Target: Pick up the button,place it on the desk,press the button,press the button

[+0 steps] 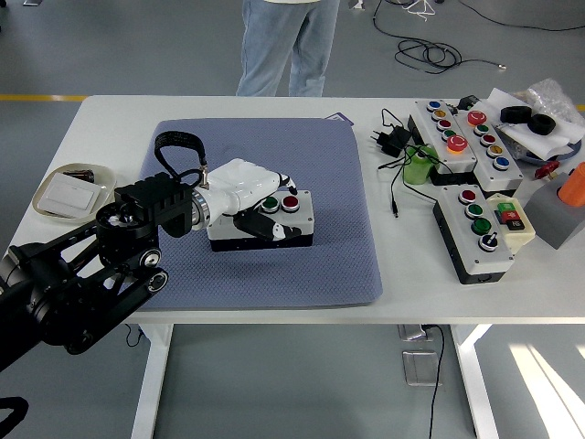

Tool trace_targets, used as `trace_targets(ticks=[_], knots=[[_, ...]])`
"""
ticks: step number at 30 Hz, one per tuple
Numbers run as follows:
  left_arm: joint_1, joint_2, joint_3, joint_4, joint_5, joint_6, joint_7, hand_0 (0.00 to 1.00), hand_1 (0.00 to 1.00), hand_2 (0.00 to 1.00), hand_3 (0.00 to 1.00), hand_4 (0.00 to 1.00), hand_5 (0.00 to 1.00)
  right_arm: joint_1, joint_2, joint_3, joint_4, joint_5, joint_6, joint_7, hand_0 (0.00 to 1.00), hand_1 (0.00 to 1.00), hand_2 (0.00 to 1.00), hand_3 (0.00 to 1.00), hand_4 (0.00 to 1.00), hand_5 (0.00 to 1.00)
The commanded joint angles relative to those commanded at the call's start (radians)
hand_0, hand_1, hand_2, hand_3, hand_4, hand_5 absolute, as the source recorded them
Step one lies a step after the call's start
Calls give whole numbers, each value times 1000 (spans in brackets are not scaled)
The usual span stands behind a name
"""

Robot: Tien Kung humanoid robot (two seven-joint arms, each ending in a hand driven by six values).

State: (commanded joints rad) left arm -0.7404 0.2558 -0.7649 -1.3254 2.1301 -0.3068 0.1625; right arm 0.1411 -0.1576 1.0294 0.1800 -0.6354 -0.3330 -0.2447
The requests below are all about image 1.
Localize blue-grey round plate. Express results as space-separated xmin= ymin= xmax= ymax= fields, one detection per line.
xmin=516 ymin=139 xmax=584 ymax=164

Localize grey block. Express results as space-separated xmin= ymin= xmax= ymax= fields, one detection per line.
xmin=522 ymin=173 xmax=585 ymax=251

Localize black power adapter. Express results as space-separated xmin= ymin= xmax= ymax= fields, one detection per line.
xmin=369 ymin=125 xmax=412 ymax=159

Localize long black floor cable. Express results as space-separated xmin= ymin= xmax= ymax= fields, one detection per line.
xmin=456 ymin=0 xmax=585 ymax=33

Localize grey four-control button box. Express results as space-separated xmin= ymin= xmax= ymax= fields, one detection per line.
xmin=206 ymin=189 xmax=315 ymax=252

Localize red knob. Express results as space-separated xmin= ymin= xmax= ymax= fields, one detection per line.
xmin=535 ymin=159 xmax=561 ymax=180

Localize orange cylinder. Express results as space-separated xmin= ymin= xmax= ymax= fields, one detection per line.
xmin=556 ymin=162 xmax=585 ymax=207

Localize white floor cord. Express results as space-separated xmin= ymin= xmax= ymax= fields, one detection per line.
xmin=401 ymin=0 xmax=438 ymax=22

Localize four-control box with selector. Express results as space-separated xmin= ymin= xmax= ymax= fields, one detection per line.
xmin=432 ymin=184 xmax=516 ymax=285

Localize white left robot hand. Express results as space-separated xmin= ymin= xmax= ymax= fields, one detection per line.
xmin=200 ymin=157 xmax=303 ymax=242

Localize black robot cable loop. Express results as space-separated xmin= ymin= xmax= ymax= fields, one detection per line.
xmin=0 ymin=396 xmax=29 ymax=434

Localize black foam ring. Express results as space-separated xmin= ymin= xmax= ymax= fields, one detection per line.
xmin=529 ymin=113 xmax=558 ymax=137
xmin=499 ymin=105 xmax=533 ymax=124

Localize short black hanging cable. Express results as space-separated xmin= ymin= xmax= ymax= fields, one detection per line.
xmin=123 ymin=323 xmax=145 ymax=348

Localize five-button box red stop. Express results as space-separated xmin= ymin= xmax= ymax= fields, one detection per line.
xmin=452 ymin=101 xmax=526 ymax=193

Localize five-button box orange-ringed stop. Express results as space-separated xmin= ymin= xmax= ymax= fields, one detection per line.
xmin=408 ymin=99 xmax=479 ymax=187

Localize white foam sheet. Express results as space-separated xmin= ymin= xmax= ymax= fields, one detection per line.
xmin=484 ymin=87 xmax=585 ymax=161

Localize silver floor socket plate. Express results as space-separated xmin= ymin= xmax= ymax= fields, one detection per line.
xmin=397 ymin=324 xmax=431 ymax=342
xmin=401 ymin=349 xmax=443 ymax=388

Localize white wall switch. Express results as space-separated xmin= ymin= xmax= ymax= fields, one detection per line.
xmin=35 ymin=174 xmax=102 ymax=216

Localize grey-blue textured mat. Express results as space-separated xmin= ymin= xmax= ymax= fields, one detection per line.
xmin=136 ymin=117 xmax=384 ymax=312

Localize coiled black floor cable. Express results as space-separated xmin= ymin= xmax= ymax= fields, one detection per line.
xmin=370 ymin=0 xmax=507 ymax=74

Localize black adapter cord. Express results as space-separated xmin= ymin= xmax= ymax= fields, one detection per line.
xmin=377 ymin=108 xmax=441 ymax=220

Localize cream oval tray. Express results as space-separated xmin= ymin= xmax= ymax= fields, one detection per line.
xmin=31 ymin=163 xmax=118 ymax=224

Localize person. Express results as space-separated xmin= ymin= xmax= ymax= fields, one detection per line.
xmin=236 ymin=0 xmax=342 ymax=98

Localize small dark brown object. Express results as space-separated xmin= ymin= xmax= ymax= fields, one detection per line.
xmin=61 ymin=168 xmax=97 ymax=184

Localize cream box green red buttons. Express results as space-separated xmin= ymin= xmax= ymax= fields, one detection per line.
xmin=484 ymin=192 xmax=537 ymax=256

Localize white table leg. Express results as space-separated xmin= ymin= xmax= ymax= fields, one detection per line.
xmin=130 ymin=323 xmax=175 ymax=439
xmin=450 ymin=324 xmax=499 ymax=439

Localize black hanging power cable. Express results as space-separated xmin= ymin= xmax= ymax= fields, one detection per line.
xmin=427 ymin=324 xmax=447 ymax=439

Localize clear bubble wrap bag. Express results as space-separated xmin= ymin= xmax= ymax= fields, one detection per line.
xmin=514 ymin=78 xmax=580 ymax=129

